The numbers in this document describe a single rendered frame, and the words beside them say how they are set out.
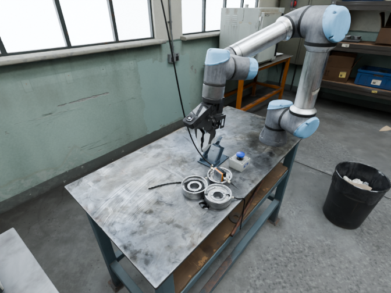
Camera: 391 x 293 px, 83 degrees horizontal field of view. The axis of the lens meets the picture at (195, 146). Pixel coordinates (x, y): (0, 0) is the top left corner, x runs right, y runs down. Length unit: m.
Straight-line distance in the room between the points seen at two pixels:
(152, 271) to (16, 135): 1.71
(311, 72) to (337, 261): 1.30
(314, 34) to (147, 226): 0.93
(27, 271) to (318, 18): 1.35
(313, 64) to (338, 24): 0.15
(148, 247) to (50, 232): 1.39
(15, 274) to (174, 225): 0.56
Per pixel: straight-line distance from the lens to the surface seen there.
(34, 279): 1.00
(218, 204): 0.84
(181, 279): 1.00
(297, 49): 4.59
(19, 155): 2.26
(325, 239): 2.00
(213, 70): 0.73
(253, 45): 0.96
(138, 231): 0.82
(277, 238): 1.86
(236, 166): 1.03
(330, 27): 0.99
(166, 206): 0.88
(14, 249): 1.13
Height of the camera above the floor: 1.44
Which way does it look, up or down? 32 degrees down
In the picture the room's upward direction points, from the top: straight up
